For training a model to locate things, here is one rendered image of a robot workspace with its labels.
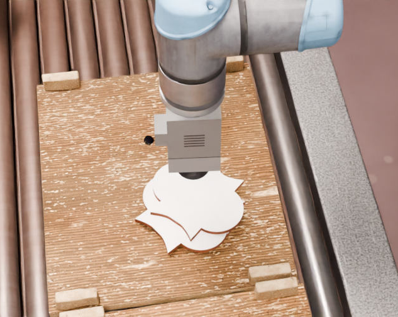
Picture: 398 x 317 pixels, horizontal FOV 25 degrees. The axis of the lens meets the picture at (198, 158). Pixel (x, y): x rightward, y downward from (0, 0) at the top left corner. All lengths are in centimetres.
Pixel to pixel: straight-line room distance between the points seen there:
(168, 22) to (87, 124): 55
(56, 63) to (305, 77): 42
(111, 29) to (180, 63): 65
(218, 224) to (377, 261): 24
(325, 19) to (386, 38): 194
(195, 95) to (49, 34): 65
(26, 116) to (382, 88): 148
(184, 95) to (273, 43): 12
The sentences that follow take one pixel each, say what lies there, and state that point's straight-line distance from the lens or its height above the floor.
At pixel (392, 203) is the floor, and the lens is 252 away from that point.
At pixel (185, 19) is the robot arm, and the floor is 143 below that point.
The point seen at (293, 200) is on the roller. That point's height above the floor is 92.
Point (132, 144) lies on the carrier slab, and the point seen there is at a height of 94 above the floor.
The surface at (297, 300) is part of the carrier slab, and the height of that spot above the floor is 94.
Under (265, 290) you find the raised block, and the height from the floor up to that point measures 96.
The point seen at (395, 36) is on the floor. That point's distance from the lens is 290.
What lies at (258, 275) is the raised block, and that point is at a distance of 127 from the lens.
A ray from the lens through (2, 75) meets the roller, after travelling 156.
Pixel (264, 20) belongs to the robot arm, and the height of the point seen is 141.
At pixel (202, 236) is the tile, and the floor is 95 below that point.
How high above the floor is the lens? 209
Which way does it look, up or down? 55 degrees down
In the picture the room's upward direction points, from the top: straight up
